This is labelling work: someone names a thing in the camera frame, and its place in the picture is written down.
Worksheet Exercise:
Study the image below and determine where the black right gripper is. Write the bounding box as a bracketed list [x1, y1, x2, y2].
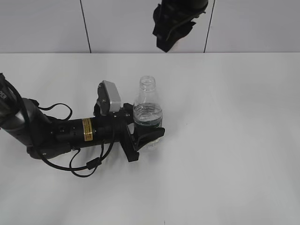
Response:
[152, 0, 209, 53]

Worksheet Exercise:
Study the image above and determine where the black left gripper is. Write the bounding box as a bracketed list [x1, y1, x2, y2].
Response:
[82, 103, 165, 162]

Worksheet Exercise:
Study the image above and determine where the clear cestbon water bottle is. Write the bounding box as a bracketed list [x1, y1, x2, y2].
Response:
[132, 75, 164, 152]

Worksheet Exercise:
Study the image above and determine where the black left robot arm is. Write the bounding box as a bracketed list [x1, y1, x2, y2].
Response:
[0, 76, 165, 162]

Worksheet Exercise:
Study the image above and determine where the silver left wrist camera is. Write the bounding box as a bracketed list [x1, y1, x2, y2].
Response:
[94, 80, 121, 116]

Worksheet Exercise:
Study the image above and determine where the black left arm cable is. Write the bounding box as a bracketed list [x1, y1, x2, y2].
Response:
[14, 89, 115, 178]

